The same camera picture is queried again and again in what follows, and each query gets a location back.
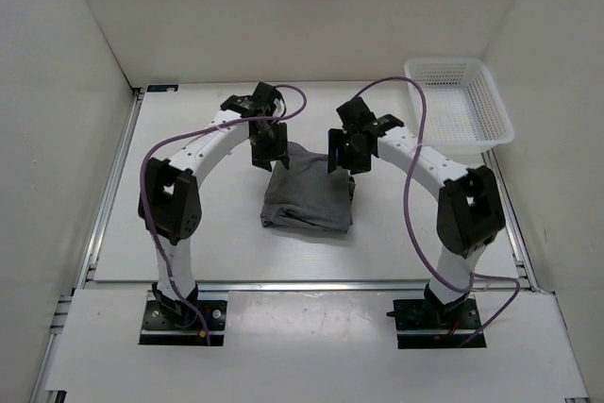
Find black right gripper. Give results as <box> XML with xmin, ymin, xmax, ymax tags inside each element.
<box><xmin>327</xmin><ymin>128</ymin><xmax>373</xmax><ymax>175</ymax></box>

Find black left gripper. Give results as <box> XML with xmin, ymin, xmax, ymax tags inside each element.
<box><xmin>248</xmin><ymin>121</ymin><xmax>289</xmax><ymax>172</ymax></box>

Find grey shorts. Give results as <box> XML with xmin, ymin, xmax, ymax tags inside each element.
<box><xmin>260</xmin><ymin>142</ymin><xmax>356</xmax><ymax>234</ymax></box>

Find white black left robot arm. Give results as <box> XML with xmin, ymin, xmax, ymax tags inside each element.
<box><xmin>138</xmin><ymin>82</ymin><xmax>289</xmax><ymax>329</ymax></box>

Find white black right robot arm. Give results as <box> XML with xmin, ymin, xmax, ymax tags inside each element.
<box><xmin>327</xmin><ymin>97</ymin><xmax>506</xmax><ymax>327</ymax></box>

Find white perforated plastic basket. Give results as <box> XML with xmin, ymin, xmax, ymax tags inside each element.
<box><xmin>404</xmin><ymin>58</ymin><xmax>514</xmax><ymax>156</ymax></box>

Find aluminium front frame rail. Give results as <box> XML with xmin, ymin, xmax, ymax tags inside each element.
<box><xmin>193</xmin><ymin>278</ymin><xmax>542</xmax><ymax>294</ymax></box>

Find aluminium frame rail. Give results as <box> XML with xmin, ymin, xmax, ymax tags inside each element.
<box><xmin>29</xmin><ymin>88</ymin><xmax>144</xmax><ymax>402</ymax></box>
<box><xmin>193</xmin><ymin>278</ymin><xmax>542</xmax><ymax>294</ymax></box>
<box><xmin>489</xmin><ymin>151</ymin><xmax>603</xmax><ymax>402</ymax></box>

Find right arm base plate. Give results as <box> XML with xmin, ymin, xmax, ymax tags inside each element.
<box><xmin>386</xmin><ymin>298</ymin><xmax>487</xmax><ymax>350</ymax></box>

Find aluminium right frame rail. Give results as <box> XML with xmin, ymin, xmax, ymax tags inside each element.
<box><xmin>489</xmin><ymin>151</ymin><xmax>603</xmax><ymax>402</ymax></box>

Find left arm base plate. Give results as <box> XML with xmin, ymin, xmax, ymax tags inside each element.
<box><xmin>139</xmin><ymin>283</ymin><xmax>227</xmax><ymax>347</ymax></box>

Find aluminium left frame rail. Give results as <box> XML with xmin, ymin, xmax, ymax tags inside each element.
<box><xmin>29</xmin><ymin>88</ymin><xmax>144</xmax><ymax>402</ymax></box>

